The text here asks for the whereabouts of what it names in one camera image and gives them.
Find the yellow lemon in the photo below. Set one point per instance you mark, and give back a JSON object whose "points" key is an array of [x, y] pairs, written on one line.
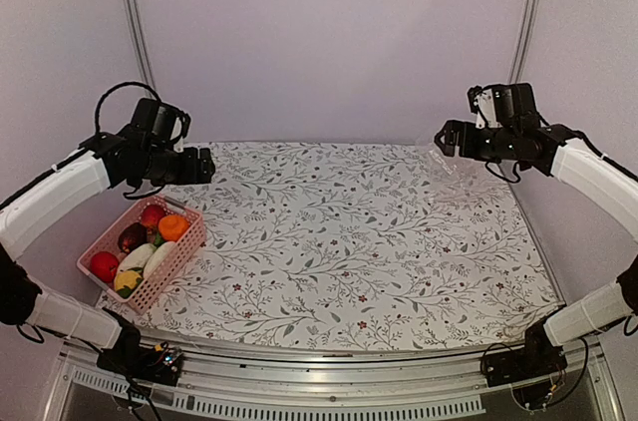
{"points": [[126, 282]]}

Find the dark red onion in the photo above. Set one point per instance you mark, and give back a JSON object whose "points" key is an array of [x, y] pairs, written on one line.
{"points": [[132, 237]]}

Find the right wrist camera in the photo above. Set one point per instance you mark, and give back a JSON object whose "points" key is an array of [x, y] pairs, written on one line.
{"points": [[504, 106]]}

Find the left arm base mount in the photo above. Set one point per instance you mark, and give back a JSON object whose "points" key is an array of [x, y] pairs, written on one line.
{"points": [[160, 364]]}

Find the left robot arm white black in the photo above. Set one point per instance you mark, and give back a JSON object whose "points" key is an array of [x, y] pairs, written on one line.
{"points": [[99, 164]]}

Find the right aluminium post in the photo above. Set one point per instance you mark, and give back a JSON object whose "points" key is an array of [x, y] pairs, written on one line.
{"points": [[524, 39]]}

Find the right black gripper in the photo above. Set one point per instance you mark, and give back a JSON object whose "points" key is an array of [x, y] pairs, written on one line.
{"points": [[453, 129]]}

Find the floral table mat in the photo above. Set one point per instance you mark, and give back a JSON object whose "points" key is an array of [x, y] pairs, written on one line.
{"points": [[340, 247]]}

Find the orange tangerine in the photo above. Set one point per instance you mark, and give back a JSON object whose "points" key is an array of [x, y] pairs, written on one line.
{"points": [[172, 227]]}

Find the left aluminium post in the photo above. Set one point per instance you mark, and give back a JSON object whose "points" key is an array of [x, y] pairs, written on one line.
{"points": [[138, 39]]}

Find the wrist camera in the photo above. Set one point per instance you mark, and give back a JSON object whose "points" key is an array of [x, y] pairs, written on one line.
{"points": [[162, 122], [504, 106]]}

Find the white radish left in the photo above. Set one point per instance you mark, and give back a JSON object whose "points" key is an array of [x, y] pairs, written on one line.
{"points": [[137, 258]]}

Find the red apple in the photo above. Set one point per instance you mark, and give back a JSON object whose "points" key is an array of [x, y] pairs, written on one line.
{"points": [[151, 216]]}

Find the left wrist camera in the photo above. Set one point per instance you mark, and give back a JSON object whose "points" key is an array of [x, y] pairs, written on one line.
{"points": [[162, 122]]}

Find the white radish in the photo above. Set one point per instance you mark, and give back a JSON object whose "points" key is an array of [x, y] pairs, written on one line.
{"points": [[157, 258], [137, 258]]}

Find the aluminium post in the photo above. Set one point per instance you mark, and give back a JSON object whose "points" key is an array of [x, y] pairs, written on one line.
{"points": [[524, 39], [138, 39]]}

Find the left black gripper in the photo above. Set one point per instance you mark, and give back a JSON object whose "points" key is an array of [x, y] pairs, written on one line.
{"points": [[191, 174]]}

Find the white radish right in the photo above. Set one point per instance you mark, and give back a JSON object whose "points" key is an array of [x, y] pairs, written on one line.
{"points": [[157, 258]]}

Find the aluminium front rail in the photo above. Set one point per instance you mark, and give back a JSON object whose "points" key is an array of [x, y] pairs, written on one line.
{"points": [[223, 380]]}

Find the pink plastic basket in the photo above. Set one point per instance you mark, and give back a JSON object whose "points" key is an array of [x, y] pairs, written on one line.
{"points": [[150, 289]]}

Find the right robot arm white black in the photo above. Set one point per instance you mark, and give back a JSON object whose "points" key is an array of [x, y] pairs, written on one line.
{"points": [[567, 156]]}

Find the clear zip top bag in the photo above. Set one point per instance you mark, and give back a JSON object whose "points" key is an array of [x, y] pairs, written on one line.
{"points": [[449, 177]]}

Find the red tomato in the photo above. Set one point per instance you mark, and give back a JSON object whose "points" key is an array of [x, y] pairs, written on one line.
{"points": [[104, 266]]}

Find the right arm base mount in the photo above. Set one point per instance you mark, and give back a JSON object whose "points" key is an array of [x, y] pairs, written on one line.
{"points": [[501, 364]]}

